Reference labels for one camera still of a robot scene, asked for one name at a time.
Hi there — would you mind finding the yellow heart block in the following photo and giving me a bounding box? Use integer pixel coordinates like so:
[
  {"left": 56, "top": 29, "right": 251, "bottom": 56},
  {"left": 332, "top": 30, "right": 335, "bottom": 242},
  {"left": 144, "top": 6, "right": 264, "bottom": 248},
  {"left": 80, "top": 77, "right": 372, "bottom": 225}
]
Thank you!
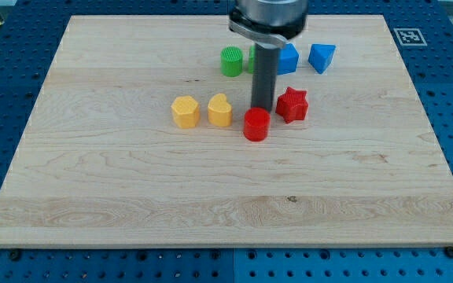
[{"left": 208, "top": 93, "right": 232, "bottom": 127}]

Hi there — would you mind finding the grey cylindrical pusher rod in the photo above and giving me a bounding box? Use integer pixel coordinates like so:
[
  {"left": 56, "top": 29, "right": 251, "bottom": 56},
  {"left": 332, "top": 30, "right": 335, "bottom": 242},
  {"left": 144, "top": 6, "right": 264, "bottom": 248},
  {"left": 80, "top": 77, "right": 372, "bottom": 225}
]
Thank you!
[{"left": 251, "top": 43, "right": 280, "bottom": 112}]

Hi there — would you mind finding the white fiducial marker tag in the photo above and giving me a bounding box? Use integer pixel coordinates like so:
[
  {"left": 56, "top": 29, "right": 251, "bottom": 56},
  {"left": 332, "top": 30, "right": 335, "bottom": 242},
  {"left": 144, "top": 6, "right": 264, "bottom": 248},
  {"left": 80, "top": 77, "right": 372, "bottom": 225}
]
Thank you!
[{"left": 394, "top": 28, "right": 427, "bottom": 46}]

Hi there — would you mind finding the light wooden board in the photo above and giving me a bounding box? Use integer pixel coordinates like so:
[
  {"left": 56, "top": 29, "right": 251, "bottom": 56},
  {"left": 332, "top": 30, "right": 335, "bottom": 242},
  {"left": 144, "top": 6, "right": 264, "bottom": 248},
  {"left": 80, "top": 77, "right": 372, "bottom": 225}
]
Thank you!
[{"left": 0, "top": 15, "right": 453, "bottom": 249}]

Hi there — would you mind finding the yellow hexagon block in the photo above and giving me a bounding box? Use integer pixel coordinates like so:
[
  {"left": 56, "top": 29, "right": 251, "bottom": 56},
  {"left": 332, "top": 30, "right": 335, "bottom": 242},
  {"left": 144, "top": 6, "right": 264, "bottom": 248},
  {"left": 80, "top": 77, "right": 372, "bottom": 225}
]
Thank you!
[{"left": 171, "top": 95, "right": 200, "bottom": 129}]

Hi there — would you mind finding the blue cube block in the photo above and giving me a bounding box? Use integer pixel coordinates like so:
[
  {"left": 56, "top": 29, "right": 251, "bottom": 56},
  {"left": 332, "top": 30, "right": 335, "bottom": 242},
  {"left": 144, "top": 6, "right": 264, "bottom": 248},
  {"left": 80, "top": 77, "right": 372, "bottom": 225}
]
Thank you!
[{"left": 277, "top": 43, "right": 299, "bottom": 75}]

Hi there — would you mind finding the red cylinder block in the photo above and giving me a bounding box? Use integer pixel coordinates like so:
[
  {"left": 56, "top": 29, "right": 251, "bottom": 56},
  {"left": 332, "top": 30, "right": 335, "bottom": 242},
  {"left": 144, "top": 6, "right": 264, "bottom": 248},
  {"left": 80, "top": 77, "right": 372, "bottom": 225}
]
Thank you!
[{"left": 243, "top": 107, "right": 271, "bottom": 142}]

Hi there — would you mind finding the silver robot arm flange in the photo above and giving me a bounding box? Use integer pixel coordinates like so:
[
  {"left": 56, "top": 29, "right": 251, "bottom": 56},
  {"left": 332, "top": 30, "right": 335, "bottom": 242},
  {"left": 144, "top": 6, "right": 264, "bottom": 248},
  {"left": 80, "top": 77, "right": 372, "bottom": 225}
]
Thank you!
[{"left": 228, "top": 0, "right": 308, "bottom": 49}]

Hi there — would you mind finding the green cylinder block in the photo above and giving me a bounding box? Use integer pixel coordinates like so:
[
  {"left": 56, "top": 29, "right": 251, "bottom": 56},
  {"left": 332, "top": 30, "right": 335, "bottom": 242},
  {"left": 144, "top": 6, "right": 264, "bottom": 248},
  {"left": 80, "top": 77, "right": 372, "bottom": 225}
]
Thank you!
[{"left": 220, "top": 46, "right": 243, "bottom": 77}]

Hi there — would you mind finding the red star block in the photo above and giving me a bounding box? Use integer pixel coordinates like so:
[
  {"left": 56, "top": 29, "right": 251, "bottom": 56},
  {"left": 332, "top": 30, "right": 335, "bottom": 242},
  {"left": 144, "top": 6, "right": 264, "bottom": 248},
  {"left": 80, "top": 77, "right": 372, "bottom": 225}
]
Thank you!
[{"left": 276, "top": 86, "right": 309, "bottom": 123}]

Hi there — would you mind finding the green block behind rod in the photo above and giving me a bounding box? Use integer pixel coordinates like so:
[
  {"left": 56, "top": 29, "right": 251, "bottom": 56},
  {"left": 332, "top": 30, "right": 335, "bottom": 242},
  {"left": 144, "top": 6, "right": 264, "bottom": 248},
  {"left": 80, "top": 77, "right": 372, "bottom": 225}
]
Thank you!
[{"left": 248, "top": 45, "right": 256, "bottom": 74}]

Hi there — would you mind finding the blue triangle block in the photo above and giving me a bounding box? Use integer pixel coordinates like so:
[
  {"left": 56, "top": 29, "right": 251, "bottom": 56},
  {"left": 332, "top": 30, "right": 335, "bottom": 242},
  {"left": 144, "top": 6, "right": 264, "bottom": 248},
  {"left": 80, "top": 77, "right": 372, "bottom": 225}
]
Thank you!
[{"left": 308, "top": 44, "right": 336, "bottom": 74}]

